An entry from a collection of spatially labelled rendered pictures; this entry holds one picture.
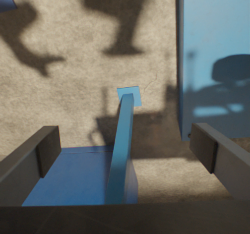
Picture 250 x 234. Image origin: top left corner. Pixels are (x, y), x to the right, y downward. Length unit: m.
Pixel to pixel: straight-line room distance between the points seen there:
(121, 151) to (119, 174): 0.10
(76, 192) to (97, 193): 0.14
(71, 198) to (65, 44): 0.89
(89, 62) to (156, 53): 0.35
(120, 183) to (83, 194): 0.60
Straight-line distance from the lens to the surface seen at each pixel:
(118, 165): 0.67
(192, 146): 0.17
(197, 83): 0.88
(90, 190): 1.20
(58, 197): 1.27
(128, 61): 0.93
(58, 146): 0.17
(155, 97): 1.04
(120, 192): 0.62
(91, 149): 1.39
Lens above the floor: 0.85
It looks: 51 degrees down
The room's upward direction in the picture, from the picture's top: 172 degrees counter-clockwise
